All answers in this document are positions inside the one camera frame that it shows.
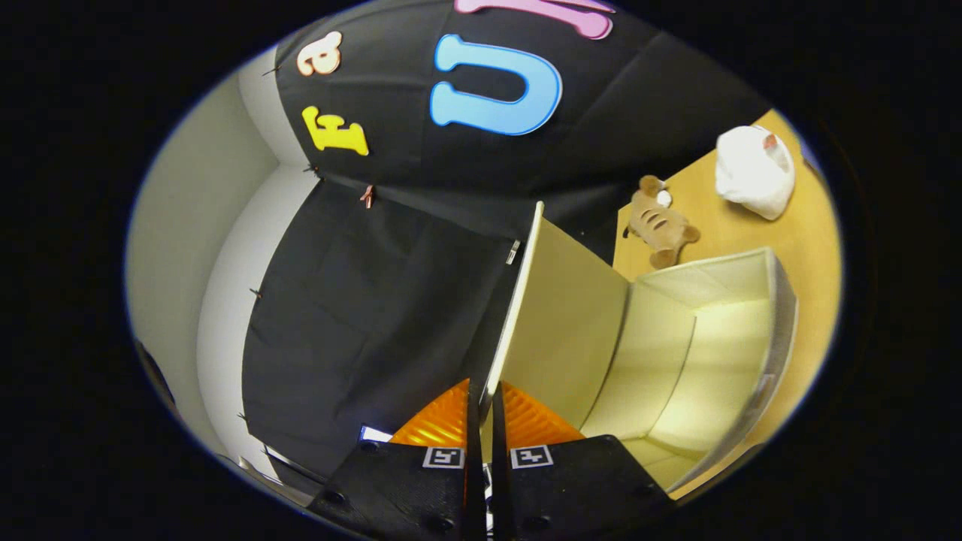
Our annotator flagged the white plastic bag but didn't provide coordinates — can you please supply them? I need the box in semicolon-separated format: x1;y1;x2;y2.
714;125;797;222

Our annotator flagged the black backdrop cloth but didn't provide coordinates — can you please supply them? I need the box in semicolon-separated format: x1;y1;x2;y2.
240;0;775;482

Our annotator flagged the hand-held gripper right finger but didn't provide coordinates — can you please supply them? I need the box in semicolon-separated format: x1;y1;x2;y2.
490;379;677;541

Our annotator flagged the cream fabric storage box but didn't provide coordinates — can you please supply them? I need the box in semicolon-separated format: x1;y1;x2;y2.
479;200;799;503

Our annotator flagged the brown striped plush toy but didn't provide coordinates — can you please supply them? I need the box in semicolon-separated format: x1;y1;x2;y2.
622;175;702;271

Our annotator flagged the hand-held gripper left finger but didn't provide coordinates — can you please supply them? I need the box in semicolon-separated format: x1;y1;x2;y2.
304;378;488;541

